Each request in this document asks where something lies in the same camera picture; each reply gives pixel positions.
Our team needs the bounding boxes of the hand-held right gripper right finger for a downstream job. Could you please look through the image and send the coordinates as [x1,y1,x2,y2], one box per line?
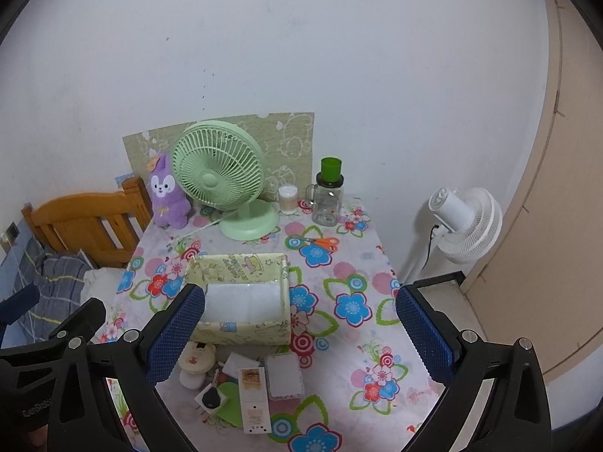
[396,283,553,452]

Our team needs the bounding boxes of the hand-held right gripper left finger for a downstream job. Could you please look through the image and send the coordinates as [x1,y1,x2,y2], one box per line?
[47,283,207,452]

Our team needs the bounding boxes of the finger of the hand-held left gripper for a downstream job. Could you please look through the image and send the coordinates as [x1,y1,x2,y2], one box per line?
[0,298,107,363]
[0,285,41,327]

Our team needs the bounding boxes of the beige bear shaped case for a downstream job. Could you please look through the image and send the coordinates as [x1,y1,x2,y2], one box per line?
[178,341,217,373]

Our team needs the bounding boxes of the white oval case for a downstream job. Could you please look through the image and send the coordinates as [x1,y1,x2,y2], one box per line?
[180,370,208,390]

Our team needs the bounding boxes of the yellow patterned storage box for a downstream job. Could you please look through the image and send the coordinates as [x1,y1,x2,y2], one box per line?
[186,253,292,345]

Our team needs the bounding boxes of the green round pad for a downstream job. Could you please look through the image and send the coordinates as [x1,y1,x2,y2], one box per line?
[214,381,243,427]

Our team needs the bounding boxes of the white object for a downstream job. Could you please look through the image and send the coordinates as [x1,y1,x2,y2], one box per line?
[264,354,305,399]

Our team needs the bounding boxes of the white pillow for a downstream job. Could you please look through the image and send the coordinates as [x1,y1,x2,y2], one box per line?
[80,267,128,307]

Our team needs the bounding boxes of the grey plaid blanket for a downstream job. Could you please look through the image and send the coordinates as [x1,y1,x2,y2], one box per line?
[0,235,95,340]

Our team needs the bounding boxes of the black rimmed flat object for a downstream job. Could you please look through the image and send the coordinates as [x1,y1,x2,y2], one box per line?
[411,270,467,293]

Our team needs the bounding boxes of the white translucent box liner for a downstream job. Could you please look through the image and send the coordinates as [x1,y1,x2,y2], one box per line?
[204,281,282,323]

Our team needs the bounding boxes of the floral tablecloth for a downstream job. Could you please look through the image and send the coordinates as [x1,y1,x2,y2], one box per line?
[89,205,453,452]

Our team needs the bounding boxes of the wooden bed headboard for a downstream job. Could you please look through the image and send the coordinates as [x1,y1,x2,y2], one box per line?
[21,175,154,269]

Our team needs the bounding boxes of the white standing fan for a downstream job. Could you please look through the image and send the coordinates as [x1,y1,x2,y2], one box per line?
[398,187,504,288]

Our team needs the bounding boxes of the purple plush toy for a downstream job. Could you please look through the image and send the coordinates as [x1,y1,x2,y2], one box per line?
[150,153,191,229]

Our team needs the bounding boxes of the green desk fan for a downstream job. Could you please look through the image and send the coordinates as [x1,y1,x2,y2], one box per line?
[172,121,281,242]

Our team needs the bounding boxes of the beige wooden door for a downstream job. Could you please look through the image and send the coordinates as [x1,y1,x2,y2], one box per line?
[462,0,603,377]

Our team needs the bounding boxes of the glass mug jar green lid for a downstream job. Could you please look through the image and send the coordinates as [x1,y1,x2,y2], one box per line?
[311,157,346,227]

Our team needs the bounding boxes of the cotton swab container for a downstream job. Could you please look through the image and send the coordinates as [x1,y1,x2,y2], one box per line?
[278,185,299,215]

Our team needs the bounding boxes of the black fan power cable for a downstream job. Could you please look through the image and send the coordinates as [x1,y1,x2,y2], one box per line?
[426,226,444,269]

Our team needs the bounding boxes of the white fan cable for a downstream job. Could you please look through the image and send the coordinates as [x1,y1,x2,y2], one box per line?
[174,212,236,246]

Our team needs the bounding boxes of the orange handled scissors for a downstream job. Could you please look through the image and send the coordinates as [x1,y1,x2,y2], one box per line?
[288,235,340,252]

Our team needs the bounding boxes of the green patterned wall sheet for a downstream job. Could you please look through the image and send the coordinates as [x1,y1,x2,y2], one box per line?
[122,112,315,203]

